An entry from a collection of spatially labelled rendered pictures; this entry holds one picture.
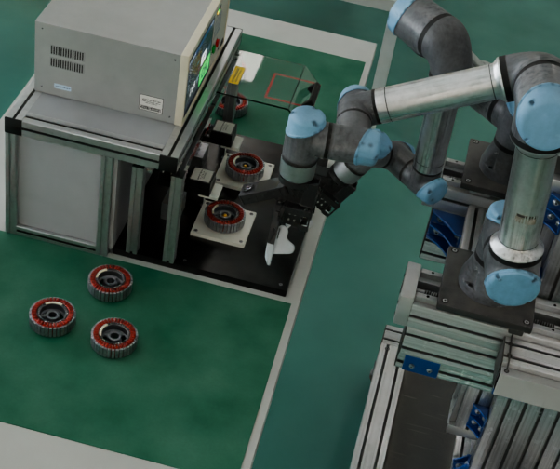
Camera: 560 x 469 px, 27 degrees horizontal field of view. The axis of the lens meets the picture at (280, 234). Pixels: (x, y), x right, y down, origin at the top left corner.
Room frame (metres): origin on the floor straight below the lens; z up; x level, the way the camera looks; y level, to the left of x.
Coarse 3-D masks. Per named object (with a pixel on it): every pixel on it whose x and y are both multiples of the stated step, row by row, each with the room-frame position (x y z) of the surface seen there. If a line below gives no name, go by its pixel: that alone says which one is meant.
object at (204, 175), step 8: (200, 168) 2.51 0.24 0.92; (168, 176) 2.49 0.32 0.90; (192, 176) 2.47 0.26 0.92; (200, 176) 2.48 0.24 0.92; (208, 176) 2.49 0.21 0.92; (160, 184) 2.46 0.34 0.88; (168, 184) 2.46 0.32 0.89; (184, 184) 2.46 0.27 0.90; (192, 184) 2.46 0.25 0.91; (200, 184) 2.46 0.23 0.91; (208, 184) 2.45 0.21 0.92; (216, 184) 2.51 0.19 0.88; (192, 192) 2.46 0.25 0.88; (200, 192) 2.45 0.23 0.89; (208, 192) 2.45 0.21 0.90; (216, 192) 2.48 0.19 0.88; (216, 200) 2.45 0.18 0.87
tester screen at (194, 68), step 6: (210, 30) 2.64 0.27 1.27; (210, 36) 2.65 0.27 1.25; (204, 42) 2.57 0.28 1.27; (198, 48) 2.51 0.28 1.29; (204, 48) 2.58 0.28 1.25; (210, 48) 2.67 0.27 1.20; (198, 54) 2.52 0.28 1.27; (192, 60) 2.45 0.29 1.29; (198, 60) 2.53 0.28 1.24; (204, 60) 2.60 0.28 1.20; (192, 66) 2.46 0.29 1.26; (198, 66) 2.54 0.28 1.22; (192, 72) 2.47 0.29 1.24; (198, 72) 2.54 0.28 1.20; (192, 78) 2.47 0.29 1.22; (198, 78) 2.55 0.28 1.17; (192, 84) 2.48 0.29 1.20; (186, 96) 2.43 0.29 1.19; (186, 102) 2.44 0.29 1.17
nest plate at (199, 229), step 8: (200, 216) 2.49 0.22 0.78; (232, 216) 2.51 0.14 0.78; (248, 216) 2.53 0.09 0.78; (200, 224) 2.45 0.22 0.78; (248, 224) 2.49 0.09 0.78; (192, 232) 2.41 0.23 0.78; (200, 232) 2.42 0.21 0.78; (208, 232) 2.43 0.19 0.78; (216, 232) 2.43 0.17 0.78; (240, 232) 2.45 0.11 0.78; (248, 232) 2.46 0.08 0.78; (216, 240) 2.41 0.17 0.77; (224, 240) 2.41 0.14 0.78; (232, 240) 2.41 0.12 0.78; (240, 240) 2.42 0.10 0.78
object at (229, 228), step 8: (224, 200) 2.53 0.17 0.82; (208, 208) 2.48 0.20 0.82; (216, 208) 2.50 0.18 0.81; (224, 208) 2.51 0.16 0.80; (232, 208) 2.51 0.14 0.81; (240, 208) 2.50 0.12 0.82; (208, 216) 2.45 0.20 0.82; (216, 216) 2.46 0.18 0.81; (240, 216) 2.47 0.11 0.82; (208, 224) 2.44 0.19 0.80; (216, 224) 2.43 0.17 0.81; (224, 224) 2.43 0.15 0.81; (232, 224) 2.44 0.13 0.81; (240, 224) 2.45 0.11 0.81; (224, 232) 2.43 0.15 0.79; (232, 232) 2.43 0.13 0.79
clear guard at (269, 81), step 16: (240, 64) 2.84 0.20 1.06; (256, 64) 2.85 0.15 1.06; (272, 64) 2.87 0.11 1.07; (288, 64) 2.89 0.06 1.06; (224, 80) 2.74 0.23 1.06; (240, 80) 2.76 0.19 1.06; (256, 80) 2.77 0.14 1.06; (272, 80) 2.79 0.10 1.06; (288, 80) 2.80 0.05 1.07; (304, 80) 2.84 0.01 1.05; (240, 96) 2.68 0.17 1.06; (256, 96) 2.69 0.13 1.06; (272, 96) 2.71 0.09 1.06; (288, 96) 2.72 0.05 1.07; (304, 96) 2.78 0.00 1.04
